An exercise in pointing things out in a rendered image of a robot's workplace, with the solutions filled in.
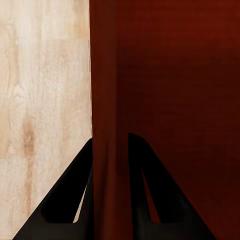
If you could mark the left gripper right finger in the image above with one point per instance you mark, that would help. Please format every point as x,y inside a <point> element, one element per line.
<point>179,220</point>

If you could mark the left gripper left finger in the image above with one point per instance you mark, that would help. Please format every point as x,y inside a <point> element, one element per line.
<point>54,216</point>

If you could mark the storage box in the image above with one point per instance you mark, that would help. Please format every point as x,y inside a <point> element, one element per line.
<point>169,72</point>

